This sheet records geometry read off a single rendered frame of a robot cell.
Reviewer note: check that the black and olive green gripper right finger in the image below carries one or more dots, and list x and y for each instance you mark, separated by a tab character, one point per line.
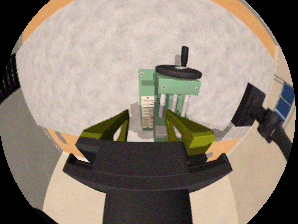
197	138

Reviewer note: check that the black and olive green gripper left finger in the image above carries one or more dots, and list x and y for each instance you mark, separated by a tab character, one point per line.
106	129

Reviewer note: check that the green bench vise with handwheel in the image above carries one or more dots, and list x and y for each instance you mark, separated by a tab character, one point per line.
156	89

